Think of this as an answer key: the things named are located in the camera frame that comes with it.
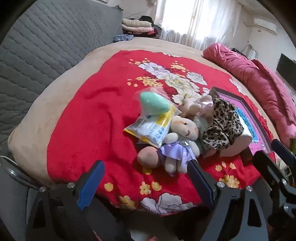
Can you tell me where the teddy bear purple dress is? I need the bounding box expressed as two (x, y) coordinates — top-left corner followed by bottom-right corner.
(158, 116), (201, 176)

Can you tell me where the peach makeup sponge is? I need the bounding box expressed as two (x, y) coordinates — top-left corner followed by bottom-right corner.
(137, 146), (160, 169)

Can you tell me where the leopard print scarf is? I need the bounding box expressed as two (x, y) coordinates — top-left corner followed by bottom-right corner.
(201, 96), (244, 150)

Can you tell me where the yellow white wipes pack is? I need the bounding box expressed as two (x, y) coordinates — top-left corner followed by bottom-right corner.
(124, 105), (181, 148)

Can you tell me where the teddy bear pink dress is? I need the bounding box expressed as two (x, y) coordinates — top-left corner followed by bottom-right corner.
(179, 95), (214, 120)

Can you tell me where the dark framed pink tray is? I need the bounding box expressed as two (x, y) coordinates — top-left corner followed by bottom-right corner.
(209, 87), (272, 155)

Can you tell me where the pink folded quilt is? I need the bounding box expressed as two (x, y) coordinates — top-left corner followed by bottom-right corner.
(203, 43), (295, 147)

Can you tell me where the beige bed sheet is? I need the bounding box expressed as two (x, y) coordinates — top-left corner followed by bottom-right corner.
(7, 37), (280, 186)

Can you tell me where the red floral blanket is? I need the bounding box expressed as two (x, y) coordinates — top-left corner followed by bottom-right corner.
(46, 50), (277, 216)

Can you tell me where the white air conditioner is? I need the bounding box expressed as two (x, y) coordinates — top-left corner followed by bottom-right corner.
(253, 18), (278, 35)

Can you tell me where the blue patterned cloth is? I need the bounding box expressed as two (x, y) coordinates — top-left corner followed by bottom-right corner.
(113, 34), (134, 43)

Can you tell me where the grey quilted sofa cover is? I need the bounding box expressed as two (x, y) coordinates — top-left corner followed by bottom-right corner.
(1, 1), (123, 155)

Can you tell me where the white sheer curtain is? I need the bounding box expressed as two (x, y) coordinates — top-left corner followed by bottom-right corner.
(154, 0), (242, 50)

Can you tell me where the stack of folded clothes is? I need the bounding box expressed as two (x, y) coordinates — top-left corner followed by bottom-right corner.
(121, 16), (162, 39)

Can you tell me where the black wall television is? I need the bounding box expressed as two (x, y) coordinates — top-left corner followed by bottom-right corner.
(276, 53), (296, 88)

